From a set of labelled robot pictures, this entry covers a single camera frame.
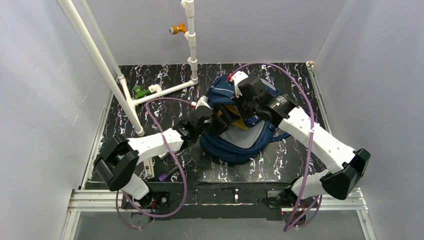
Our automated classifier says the yellow book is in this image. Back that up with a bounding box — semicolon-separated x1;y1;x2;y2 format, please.
216;104;248;131

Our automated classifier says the navy blue student backpack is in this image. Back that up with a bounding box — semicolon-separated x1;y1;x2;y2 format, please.
199;74;291;164

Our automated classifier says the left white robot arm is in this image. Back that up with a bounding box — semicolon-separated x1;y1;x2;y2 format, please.
94;106;231;200

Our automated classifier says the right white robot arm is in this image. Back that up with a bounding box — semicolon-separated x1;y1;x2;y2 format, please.
230;71;371;200

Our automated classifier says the white green card pack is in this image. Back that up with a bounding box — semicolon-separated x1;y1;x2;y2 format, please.
158;152;169;160

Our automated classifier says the purple black marker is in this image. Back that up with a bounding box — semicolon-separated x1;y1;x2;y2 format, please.
158;165;179;182

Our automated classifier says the green pipe valve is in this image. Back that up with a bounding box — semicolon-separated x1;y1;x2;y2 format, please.
133;85;151;100

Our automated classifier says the white glue stick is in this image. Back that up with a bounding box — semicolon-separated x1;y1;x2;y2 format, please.
143;157;155;180

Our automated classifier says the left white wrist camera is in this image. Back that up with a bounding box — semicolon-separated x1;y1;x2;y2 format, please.
193;95;213;117

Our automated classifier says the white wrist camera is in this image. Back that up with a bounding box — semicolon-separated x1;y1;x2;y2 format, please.
227;71;248;98
193;95;213;117

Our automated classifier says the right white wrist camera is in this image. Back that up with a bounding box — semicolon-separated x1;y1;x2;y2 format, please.
227;71;248;98

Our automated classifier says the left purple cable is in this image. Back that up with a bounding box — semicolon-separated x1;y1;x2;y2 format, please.
115;97;196;231

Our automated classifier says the purple cable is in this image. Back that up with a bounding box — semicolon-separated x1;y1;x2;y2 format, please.
228;62;323;233
115;97;196;231

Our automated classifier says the white PVC pipe frame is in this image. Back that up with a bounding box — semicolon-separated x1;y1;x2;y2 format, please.
58;0;199;137

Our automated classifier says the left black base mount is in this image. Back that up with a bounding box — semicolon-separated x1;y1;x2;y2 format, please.
129;191;171;210

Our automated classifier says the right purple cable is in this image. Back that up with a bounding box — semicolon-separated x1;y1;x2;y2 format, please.
228;62;323;233

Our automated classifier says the aluminium rail frame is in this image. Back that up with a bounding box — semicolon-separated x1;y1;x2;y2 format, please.
68;62;368;228

